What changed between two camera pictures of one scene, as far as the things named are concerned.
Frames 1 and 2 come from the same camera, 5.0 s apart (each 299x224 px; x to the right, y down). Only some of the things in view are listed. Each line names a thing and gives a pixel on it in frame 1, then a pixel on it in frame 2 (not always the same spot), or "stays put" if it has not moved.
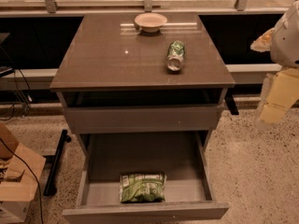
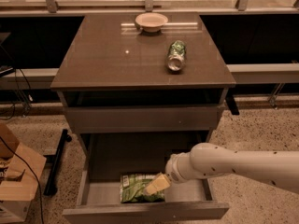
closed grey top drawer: [145, 119] stays put
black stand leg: [49, 189] stays put
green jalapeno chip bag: [142, 187] stays put
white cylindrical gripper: [287, 44] → [172, 171]
